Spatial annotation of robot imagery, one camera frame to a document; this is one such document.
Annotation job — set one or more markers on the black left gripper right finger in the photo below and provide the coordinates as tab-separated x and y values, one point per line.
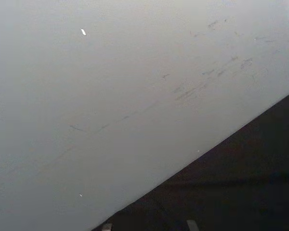
192	226

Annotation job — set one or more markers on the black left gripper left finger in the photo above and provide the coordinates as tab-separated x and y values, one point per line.
107	227

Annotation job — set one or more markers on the black table cloth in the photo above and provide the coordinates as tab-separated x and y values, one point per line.
236	187

